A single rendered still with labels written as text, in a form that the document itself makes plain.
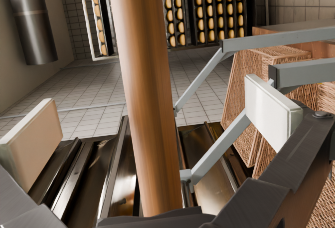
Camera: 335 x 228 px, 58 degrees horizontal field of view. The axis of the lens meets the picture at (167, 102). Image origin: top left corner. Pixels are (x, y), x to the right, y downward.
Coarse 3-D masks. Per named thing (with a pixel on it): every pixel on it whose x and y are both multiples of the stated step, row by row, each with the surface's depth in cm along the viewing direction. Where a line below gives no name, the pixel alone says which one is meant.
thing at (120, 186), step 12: (120, 144) 141; (132, 144) 163; (120, 156) 130; (120, 168) 124; (132, 168) 146; (120, 180) 119; (132, 180) 139; (108, 192) 105; (120, 192) 114; (132, 192) 132; (108, 204) 98; (120, 204) 109; (132, 204) 126; (108, 216) 93
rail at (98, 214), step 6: (120, 126) 163; (120, 132) 155; (114, 144) 143; (114, 150) 137; (114, 156) 131; (108, 168) 122; (108, 174) 117; (108, 180) 113; (102, 192) 106; (102, 198) 103; (102, 204) 100; (96, 216) 94; (96, 222) 91
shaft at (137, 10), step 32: (128, 0) 16; (160, 0) 17; (128, 32) 17; (160, 32) 17; (128, 64) 18; (160, 64) 18; (128, 96) 19; (160, 96) 18; (160, 128) 19; (160, 160) 20; (160, 192) 20
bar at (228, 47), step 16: (288, 32) 106; (304, 32) 106; (320, 32) 106; (224, 48) 106; (240, 48) 106; (208, 64) 108; (288, 64) 62; (304, 64) 60; (320, 64) 60; (272, 80) 62; (288, 80) 60; (304, 80) 60; (320, 80) 61; (176, 128) 95; (240, 128) 64; (224, 144) 65; (208, 160) 66; (192, 176) 67; (192, 192) 68
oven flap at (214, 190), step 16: (208, 128) 172; (192, 144) 168; (208, 144) 160; (192, 160) 153; (224, 160) 136; (208, 176) 134; (224, 176) 129; (208, 192) 125; (224, 192) 120; (208, 208) 116
